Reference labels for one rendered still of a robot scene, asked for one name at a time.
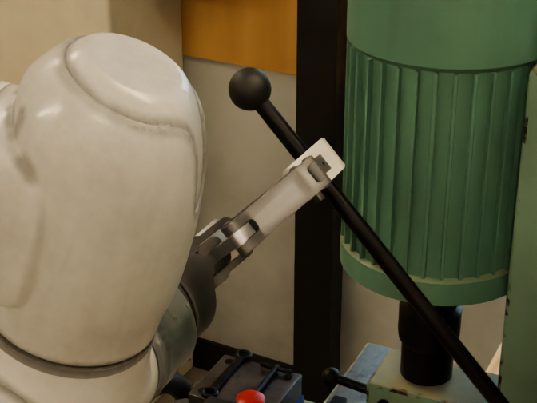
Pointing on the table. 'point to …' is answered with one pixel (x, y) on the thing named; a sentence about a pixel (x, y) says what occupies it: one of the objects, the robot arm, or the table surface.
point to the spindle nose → (425, 346)
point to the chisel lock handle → (332, 376)
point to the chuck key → (270, 374)
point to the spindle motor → (436, 141)
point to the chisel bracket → (415, 393)
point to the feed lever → (360, 228)
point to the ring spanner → (226, 373)
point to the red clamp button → (250, 397)
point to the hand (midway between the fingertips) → (270, 200)
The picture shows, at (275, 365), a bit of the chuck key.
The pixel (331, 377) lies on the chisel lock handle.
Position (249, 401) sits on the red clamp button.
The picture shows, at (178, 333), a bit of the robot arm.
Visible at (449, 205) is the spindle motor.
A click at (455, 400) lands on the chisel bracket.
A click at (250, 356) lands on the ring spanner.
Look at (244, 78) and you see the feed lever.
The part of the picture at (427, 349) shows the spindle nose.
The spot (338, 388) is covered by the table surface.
